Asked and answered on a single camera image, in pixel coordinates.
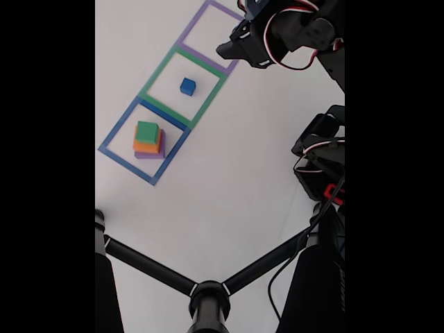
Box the small blue cube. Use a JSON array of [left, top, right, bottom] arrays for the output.
[[180, 77, 197, 96]]

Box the green cube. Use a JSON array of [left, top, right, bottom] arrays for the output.
[[135, 120, 160, 145]]

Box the orange block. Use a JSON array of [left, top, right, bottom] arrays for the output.
[[133, 128, 163, 154]]

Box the large purple block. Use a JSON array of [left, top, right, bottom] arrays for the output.
[[134, 128, 167, 160]]

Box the purple tape square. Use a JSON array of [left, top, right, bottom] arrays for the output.
[[176, 0, 246, 76]]

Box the green tape square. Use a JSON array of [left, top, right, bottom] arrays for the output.
[[138, 44, 228, 130]]

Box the blue tape square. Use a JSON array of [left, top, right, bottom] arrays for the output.
[[98, 96, 191, 187]]

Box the red clamp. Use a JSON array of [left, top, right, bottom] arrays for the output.
[[324, 183, 345, 205]]

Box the black tripod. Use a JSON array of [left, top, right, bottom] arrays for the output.
[[95, 207, 345, 333]]

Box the red white servo cable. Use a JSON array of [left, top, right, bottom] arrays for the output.
[[263, 0, 345, 71], [293, 137, 345, 174]]

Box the blue camera circuit board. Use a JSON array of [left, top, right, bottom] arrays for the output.
[[237, 0, 278, 21]]

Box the long black cable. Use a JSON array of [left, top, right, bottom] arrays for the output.
[[267, 176, 345, 323]]

